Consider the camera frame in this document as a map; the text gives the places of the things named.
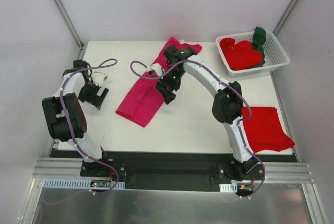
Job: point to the aluminium front frame rail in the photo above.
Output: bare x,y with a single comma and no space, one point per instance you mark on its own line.
274,172

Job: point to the white right cable duct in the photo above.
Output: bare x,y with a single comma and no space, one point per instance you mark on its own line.
228,188

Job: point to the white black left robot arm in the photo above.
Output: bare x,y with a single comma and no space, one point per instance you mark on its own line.
64,115

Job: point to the white left cable duct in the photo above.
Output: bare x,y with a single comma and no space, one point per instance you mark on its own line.
82,184

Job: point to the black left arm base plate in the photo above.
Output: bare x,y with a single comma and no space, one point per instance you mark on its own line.
94,169

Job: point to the red t shirt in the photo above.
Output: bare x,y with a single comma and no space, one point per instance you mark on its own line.
240,56
264,131

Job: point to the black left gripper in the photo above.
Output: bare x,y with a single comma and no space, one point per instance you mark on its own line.
93,93

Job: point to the aluminium frame rail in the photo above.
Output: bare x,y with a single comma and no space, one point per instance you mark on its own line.
284,17
71,28
274,172

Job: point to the magenta t shirt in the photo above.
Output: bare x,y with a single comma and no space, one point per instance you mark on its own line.
143,100

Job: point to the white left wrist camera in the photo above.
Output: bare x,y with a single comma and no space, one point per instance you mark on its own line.
99,78

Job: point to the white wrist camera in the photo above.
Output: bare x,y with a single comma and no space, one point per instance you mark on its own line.
154,69
99,78

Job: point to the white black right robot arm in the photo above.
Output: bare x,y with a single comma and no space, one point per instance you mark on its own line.
227,103

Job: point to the black centre base bar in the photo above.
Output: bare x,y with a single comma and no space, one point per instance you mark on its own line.
205,182

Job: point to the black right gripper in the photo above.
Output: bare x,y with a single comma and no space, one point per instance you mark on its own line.
165,90

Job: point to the green t shirt in basket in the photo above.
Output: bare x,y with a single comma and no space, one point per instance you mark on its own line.
259,38

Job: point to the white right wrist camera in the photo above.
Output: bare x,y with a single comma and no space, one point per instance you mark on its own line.
154,69

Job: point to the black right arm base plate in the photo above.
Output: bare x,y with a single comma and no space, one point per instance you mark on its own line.
239,171

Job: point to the red t shirt in basket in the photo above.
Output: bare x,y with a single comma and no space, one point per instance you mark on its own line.
240,56

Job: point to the white cable duct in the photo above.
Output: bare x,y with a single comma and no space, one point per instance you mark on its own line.
82,184
228,188

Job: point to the aluminium left frame rail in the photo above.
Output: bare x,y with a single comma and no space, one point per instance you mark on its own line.
71,28

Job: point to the white plastic laundry basket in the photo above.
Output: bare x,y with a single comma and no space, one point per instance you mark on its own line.
275,55

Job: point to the aluminium right frame rail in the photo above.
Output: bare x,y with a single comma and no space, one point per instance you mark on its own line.
284,17

